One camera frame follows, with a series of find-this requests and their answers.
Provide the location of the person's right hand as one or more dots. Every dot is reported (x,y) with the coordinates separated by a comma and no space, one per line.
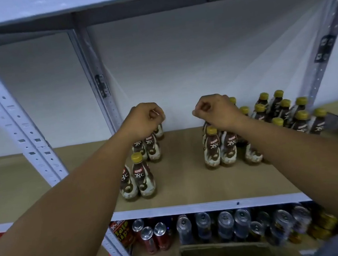
(216,113)

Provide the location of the person's left hand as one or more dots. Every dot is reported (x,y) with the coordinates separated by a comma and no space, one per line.
(143,120)

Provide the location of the group of Kopiko coffee bottles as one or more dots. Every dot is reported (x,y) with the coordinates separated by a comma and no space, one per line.
(143,178)

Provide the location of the white metal shelving rack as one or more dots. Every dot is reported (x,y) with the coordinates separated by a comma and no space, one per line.
(16,182)

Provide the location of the person's right forearm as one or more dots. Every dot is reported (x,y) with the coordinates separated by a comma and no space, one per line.
(315,163)

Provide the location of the person's left forearm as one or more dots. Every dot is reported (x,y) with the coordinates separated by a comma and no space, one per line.
(52,226)

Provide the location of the row of silver cans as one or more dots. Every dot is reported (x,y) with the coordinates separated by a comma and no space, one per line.
(230,223)

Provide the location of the large red chips packet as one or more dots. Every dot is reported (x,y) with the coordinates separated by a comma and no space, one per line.
(120,233)

